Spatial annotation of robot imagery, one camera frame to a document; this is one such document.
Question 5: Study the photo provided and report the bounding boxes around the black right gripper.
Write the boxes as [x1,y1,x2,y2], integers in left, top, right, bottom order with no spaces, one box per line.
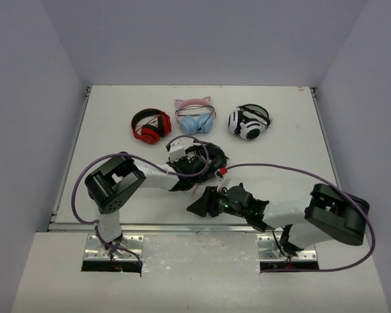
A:
[188,186,248,220]

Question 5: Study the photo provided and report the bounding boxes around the black headset with microphone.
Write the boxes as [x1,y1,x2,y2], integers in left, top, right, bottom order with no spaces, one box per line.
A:
[179,142,231,186]

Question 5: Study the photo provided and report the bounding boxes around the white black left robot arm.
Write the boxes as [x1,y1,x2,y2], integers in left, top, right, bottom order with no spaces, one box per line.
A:
[85,152,210,250]

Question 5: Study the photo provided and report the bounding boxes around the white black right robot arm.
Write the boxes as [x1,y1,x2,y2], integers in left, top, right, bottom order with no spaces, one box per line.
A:
[187,183,369,256]

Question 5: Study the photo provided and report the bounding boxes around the blue pink cat-ear headphones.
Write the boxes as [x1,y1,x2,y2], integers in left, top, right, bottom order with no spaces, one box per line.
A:
[175,96,216,135]

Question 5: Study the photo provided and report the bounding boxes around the red black headphones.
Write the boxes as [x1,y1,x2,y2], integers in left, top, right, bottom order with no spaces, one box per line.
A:
[131,108,172,145]

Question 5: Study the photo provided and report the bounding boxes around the white black striped headphones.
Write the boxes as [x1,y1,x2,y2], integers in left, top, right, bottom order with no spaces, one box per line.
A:
[227,104,271,141]

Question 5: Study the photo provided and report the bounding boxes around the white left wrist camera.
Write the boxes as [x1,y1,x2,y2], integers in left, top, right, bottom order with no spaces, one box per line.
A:
[166,138,187,163]

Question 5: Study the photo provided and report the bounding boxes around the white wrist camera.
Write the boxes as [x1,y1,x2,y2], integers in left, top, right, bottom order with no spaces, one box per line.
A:
[215,167,231,190]
[166,138,187,163]

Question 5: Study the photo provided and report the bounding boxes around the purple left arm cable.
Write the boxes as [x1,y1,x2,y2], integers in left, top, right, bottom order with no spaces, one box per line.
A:
[71,136,211,265]

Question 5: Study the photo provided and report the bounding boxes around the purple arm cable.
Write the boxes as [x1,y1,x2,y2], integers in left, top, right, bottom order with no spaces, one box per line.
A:
[224,162,376,273]
[71,136,211,265]

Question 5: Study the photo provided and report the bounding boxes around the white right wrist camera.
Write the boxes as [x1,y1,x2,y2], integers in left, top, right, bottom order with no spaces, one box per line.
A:
[215,167,231,190]

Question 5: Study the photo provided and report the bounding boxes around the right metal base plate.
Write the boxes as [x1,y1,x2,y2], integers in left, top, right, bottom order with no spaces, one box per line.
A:
[257,232,317,262]

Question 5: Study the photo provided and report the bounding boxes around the metal base plate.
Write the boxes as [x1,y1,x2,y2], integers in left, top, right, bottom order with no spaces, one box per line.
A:
[83,234,144,262]
[257,232,317,262]

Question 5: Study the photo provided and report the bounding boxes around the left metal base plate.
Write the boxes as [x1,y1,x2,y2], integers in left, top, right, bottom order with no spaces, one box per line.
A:
[83,234,144,262]

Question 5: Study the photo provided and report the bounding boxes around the aluminium table edge rail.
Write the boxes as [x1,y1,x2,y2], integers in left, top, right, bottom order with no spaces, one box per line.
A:
[48,222,341,234]

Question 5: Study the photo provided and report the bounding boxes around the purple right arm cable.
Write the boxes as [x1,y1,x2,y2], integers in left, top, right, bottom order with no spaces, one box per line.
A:
[224,162,376,273]

